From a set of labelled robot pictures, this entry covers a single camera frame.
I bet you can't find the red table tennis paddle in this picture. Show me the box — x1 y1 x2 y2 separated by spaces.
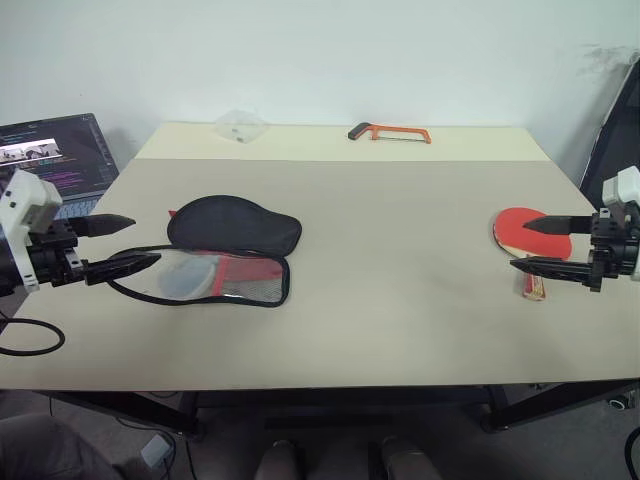
491 205 575 302

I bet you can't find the orange hacksaw with black handle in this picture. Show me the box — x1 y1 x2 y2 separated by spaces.
347 121 432 146

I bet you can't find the dark rounded shape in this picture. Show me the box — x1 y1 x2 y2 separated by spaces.
366 433 442 480
253 438 307 480

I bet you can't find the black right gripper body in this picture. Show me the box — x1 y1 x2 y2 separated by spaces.
586 209 640 293

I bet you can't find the grey plastic bag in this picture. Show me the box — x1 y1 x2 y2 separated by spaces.
157 253 218 302

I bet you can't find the black leaning panel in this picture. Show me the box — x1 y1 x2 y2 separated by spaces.
578 48 640 212

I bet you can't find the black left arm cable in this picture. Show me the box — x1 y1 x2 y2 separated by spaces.
0 309 67 358

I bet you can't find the open laptop computer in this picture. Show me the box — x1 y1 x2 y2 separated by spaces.
0 112 122 222

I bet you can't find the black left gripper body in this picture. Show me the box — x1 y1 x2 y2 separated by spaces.
27 217 89 289

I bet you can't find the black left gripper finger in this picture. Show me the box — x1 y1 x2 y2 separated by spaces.
67 213 137 240
81 250 163 287

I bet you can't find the black table frame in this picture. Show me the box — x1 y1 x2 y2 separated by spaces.
47 378 640 442

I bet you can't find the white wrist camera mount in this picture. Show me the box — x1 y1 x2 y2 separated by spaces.
0 168 64 294
601 165 640 282

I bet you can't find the white power adapter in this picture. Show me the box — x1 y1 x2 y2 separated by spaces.
140 433 175 469

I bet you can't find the clear plastic bag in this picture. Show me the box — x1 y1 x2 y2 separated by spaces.
214 108 270 146

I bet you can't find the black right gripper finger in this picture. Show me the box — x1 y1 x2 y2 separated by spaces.
521 214 595 237
509 256 593 288

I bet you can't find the black and red paddle case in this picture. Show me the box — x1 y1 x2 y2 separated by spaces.
108 195 304 308

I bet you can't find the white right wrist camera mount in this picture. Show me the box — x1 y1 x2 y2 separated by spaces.
601 165 640 282

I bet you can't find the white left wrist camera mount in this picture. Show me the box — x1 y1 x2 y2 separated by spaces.
0 168 64 294

